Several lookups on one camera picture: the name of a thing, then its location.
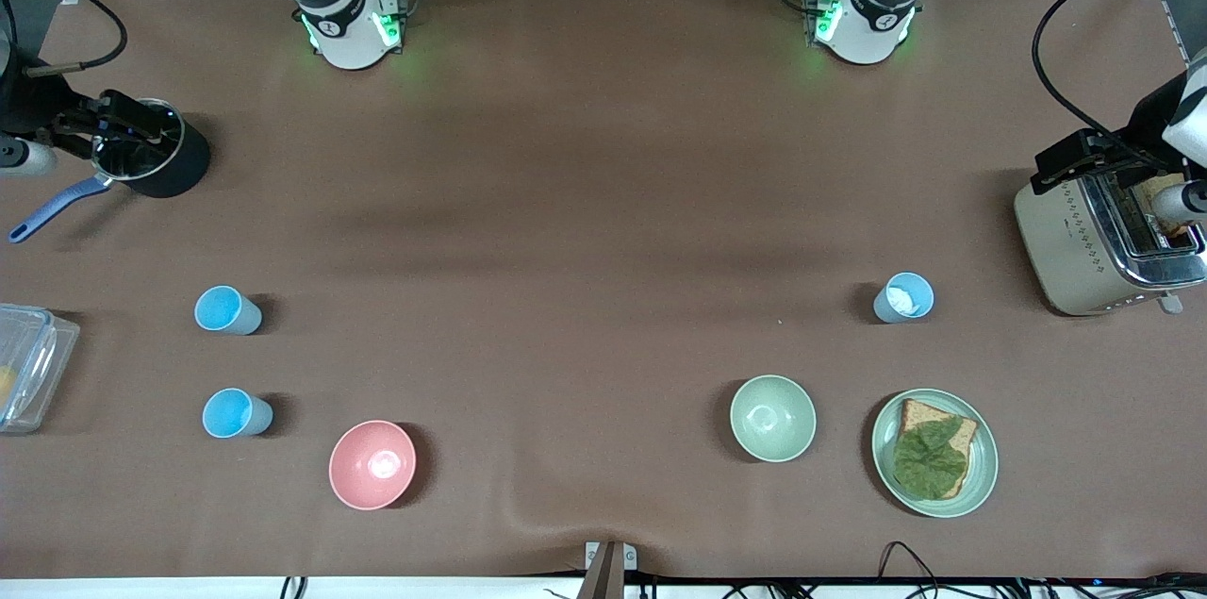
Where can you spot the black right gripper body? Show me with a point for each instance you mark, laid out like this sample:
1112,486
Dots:
30,105

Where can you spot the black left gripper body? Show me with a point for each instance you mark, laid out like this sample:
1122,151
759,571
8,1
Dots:
1142,124

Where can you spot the blue plastic cup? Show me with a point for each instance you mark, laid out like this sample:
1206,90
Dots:
226,413
905,299
222,309

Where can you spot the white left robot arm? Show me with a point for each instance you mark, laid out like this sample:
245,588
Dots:
868,24

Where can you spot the toast slice in toaster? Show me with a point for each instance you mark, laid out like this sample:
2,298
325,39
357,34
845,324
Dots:
1158,191

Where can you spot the beige chrome toaster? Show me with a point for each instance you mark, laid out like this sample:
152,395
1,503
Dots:
1066,250

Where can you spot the clear plastic container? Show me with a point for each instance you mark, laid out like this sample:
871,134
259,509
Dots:
38,363

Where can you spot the brown bread slice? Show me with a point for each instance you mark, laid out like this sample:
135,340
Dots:
917,412

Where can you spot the green plate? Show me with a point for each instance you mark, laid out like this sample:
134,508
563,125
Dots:
983,462

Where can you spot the green lettuce leaf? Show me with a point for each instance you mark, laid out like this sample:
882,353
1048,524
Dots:
929,462

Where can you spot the green bowl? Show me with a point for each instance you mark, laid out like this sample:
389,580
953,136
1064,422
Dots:
773,418

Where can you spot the pink bowl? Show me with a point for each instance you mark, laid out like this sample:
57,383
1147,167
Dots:
372,465

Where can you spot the brown table cover mat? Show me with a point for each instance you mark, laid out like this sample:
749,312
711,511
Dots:
603,203

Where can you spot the brown wooden strut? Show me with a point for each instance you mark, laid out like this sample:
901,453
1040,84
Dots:
603,580

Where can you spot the metal table clamp bracket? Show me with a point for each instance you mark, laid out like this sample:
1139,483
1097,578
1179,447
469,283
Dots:
630,557

